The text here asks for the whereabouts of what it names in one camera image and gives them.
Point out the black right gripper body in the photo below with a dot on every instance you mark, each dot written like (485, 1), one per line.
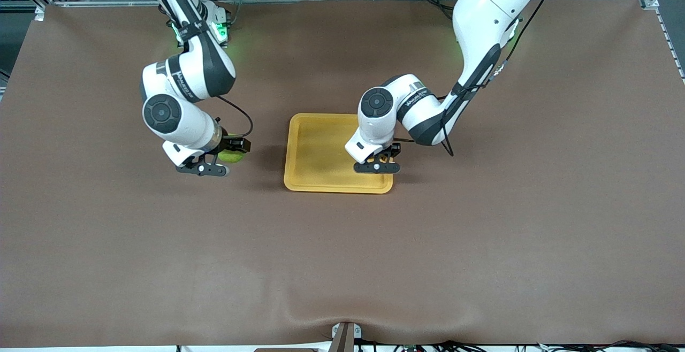
(231, 143)

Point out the green apple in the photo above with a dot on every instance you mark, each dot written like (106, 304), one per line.
(230, 157)

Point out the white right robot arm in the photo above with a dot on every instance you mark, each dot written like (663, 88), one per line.
(182, 119)

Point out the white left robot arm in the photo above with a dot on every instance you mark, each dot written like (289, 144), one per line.
(481, 15)

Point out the yellow plastic tray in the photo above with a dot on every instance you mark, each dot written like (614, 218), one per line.
(316, 148)

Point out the brown table mat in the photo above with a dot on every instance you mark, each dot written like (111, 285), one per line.
(342, 261)

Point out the brown post with metal bracket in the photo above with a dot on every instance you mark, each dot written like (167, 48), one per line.
(345, 338)

